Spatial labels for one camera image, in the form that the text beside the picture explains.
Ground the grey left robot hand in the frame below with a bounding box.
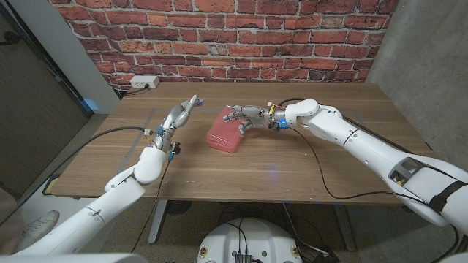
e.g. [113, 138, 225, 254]
[148, 94, 205, 153]

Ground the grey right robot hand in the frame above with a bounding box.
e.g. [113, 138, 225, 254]
[222, 104, 275, 138]

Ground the pink translucent pencil case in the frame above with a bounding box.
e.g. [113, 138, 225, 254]
[206, 106, 246, 154]

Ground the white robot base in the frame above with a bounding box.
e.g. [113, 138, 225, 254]
[197, 218, 303, 263]

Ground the white power strip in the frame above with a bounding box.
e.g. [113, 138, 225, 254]
[129, 75, 161, 89]

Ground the brick print backdrop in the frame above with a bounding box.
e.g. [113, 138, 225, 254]
[49, 0, 399, 91]

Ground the grey table leg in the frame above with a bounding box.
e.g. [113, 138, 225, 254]
[332, 204, 356, 252]
[148, 199, 169, 245]

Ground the dark partition panel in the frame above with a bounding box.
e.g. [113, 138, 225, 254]
[0, 3, 91, 200]

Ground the white shoe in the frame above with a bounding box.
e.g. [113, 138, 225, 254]
[21, 210, 61, 243]

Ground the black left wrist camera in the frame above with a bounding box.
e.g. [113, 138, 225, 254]
[167, 141, 182, 161]

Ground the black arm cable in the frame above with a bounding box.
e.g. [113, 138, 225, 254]
[130, 156, 173, 254]
[276, 96, 436, 156]
[0, 126, 151, 227]
[288, 126, 432, 204]

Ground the black power cord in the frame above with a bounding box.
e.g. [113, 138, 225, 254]
[113, 84, 151, 98]

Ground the black arm strap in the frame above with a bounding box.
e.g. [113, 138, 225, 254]
[429, 180, 468, 215]

